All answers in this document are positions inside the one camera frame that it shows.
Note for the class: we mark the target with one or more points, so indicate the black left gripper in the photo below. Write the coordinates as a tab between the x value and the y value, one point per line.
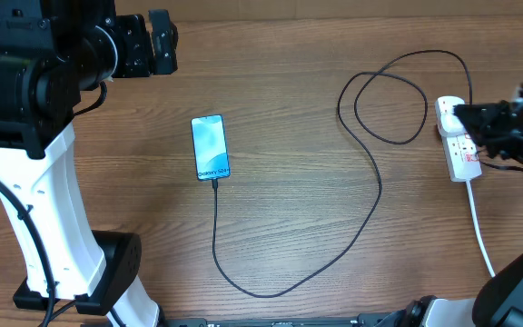
142	64

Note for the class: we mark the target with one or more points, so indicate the white charger plug adapter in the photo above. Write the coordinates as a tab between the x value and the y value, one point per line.
449	125

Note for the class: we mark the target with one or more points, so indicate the Samsung Galaxy smartphone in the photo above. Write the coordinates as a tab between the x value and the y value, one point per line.
210	148

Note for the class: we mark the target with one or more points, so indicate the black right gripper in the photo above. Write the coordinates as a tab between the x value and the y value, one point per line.
482	114

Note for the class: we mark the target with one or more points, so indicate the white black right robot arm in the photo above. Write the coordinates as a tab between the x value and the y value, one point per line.
500	301

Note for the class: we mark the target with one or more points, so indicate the white power strip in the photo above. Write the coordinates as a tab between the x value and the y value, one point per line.
461	152

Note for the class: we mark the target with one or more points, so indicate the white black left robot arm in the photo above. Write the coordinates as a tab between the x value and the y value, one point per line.
50	53

